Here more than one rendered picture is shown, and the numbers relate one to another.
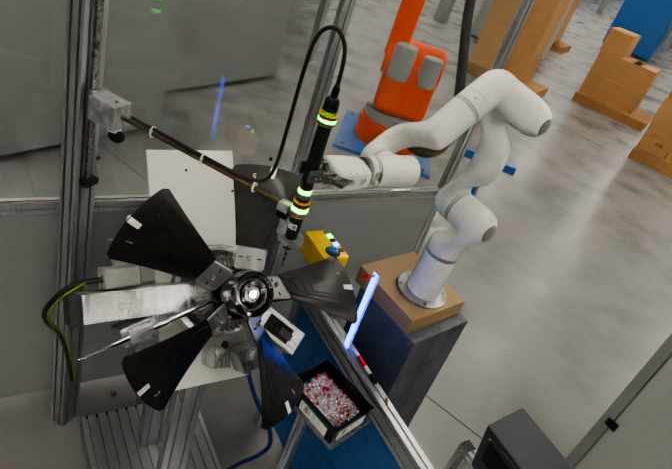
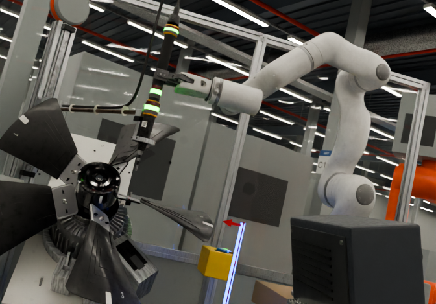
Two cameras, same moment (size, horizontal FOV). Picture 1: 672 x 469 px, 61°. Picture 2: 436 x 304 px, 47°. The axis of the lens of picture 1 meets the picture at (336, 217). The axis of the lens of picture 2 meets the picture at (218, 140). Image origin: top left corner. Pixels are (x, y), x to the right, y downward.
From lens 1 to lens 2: 128 cm
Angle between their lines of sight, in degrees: 48
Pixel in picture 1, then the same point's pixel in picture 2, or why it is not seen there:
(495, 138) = (350, 104)
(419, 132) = (262, 72)
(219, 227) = not seen: hidden behind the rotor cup
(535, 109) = (367, 56)
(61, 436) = not seen: outside the picture
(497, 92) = (325, 39)
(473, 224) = (344, 183)
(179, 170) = (89, 149)
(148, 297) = not seen: hidden behind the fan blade
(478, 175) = (342, 140)
